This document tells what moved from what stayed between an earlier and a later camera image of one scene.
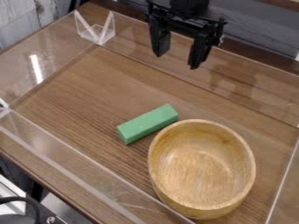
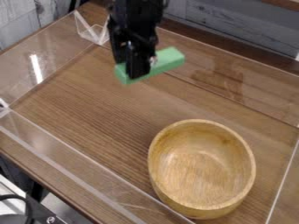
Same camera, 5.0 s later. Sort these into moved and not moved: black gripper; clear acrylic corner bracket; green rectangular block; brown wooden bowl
Moved: green rectangular block; black gripper
Not moved: clear acrylic corner bracket; brown wooden bowl
